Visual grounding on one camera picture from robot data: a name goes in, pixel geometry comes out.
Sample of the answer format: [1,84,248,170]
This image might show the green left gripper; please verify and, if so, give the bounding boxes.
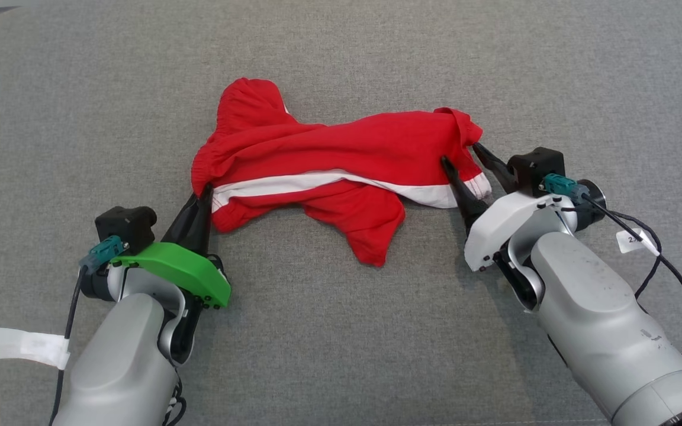
[110,183,232,310]

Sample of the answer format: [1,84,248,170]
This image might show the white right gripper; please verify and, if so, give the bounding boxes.
[440,142,580,273]

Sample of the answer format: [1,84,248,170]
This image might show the red shorts with white stripes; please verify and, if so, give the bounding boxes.
[191,78,493,267]

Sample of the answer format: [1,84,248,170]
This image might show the white tape strip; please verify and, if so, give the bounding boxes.
[0,325,71,370]

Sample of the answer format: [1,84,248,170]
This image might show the left camera cable teal plug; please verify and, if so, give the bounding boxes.
[50,235,130,426]

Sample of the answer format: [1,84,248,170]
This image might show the white cable label tag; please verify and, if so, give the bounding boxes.
[616,228,660,256]

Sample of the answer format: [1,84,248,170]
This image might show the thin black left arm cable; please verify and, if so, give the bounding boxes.
[160,379,188,426]

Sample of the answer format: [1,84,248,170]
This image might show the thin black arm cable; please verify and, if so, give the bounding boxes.
[160,379,188,426]
[560,204,664,299]

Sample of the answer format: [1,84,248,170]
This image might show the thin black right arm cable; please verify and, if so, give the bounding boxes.
[560,204,664,299]

